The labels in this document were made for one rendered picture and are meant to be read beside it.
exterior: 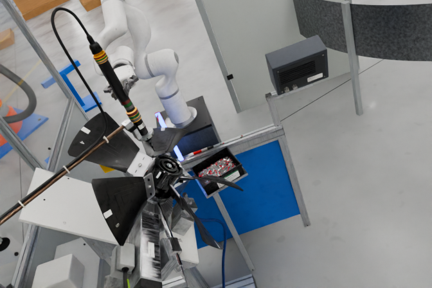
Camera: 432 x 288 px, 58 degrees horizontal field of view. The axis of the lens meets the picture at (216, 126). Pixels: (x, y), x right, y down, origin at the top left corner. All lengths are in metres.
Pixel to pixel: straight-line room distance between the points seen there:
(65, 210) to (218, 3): 2.16
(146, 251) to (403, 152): 2.09
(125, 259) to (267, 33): 2.44
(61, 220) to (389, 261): 1.76
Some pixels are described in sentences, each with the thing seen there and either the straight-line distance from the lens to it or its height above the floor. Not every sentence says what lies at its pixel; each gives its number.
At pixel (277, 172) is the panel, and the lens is 2.26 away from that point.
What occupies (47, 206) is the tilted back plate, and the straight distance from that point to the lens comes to 1.53.
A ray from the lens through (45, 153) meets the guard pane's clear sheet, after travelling 2.36.
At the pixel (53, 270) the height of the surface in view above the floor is 0.97.
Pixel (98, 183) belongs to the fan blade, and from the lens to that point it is 1.27.
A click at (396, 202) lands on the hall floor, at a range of 2.72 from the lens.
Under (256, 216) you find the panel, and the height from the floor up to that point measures 0.23.
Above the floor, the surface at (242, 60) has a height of 0.51.
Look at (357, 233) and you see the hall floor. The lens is 2.59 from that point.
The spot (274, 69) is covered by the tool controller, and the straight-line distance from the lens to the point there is 1.78.
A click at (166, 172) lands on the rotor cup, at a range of 1.44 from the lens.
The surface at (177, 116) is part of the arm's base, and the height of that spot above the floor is 1.01.
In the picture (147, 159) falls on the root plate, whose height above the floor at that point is 1.25.
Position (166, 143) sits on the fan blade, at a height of 1.18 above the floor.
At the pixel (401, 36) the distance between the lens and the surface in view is 2.81.
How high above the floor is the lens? 2.14
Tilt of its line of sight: 36 degrees down
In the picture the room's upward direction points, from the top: 23 degrees counter-clockwise
